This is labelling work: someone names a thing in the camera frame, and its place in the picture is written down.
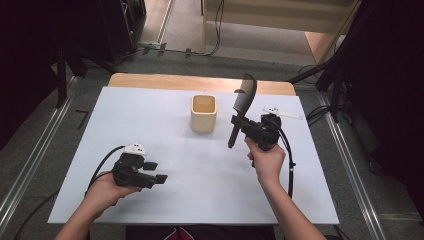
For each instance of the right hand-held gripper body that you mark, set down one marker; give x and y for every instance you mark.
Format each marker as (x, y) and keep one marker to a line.
(263, 131)

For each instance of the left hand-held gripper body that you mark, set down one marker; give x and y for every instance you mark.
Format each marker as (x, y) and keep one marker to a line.
(128, 171)

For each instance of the person's right hand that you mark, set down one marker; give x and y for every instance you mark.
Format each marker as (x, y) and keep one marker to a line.
(266, 161)

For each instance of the person's left hand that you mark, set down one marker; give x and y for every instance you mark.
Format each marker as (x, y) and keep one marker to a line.
(105, 195)

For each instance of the beige square cup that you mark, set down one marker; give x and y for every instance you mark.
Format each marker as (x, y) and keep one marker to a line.
(203, 115)

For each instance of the person's dark clothing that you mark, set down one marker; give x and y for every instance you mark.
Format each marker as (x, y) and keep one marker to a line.
(200, 233)

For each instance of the black metal stand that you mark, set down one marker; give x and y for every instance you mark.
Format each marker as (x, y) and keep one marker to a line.
(336, 76)
(61, 73)

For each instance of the light wooden furniture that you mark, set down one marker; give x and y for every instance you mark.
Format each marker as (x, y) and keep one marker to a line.
(276, 15)

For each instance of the black equipment cabinet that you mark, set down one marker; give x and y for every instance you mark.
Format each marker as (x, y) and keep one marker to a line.
(121, 26)

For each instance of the metal floor rail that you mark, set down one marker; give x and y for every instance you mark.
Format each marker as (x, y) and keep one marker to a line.
(353, 173)
(36, 156)

